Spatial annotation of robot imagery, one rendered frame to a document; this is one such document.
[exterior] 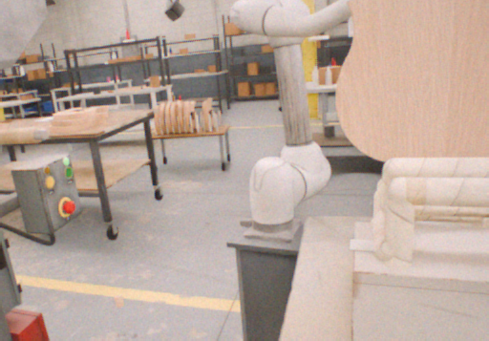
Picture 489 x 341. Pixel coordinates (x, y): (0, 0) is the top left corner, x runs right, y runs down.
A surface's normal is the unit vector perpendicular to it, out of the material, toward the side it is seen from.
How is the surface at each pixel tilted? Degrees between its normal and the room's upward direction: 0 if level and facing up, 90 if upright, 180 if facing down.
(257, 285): 90
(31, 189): 90
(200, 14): 90
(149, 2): 90
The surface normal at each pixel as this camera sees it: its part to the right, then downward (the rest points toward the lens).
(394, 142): -0.36, 0.34
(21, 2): 0.93, 0.00
